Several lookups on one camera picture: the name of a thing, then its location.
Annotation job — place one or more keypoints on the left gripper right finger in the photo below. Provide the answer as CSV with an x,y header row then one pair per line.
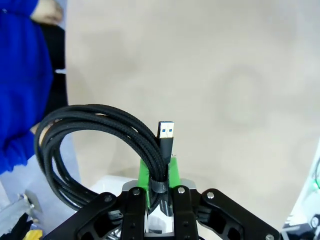
x,y
185,215

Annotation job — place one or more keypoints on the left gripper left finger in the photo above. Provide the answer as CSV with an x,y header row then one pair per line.
x,y
132,212

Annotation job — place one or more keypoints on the person's right hand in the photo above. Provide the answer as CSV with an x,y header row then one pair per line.
x,y
35,129

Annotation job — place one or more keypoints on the person's left hand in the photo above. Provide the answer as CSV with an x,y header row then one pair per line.
x,y
47,11

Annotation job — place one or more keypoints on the person in blue hoodie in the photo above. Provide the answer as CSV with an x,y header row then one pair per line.
x,y
20,75

